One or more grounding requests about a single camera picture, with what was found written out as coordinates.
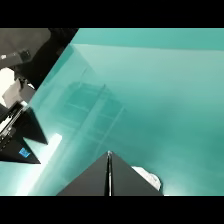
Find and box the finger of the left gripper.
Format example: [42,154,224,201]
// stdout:
[14,105,50,146]
[0,131,42,165]

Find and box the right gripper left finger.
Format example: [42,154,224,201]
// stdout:
[56,150,111,197]

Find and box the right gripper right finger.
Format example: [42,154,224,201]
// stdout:
[109,150,164,197]

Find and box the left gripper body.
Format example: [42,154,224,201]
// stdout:
[0,100,27,152]

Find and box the white garment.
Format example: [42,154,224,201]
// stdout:
[131,165,163,192]

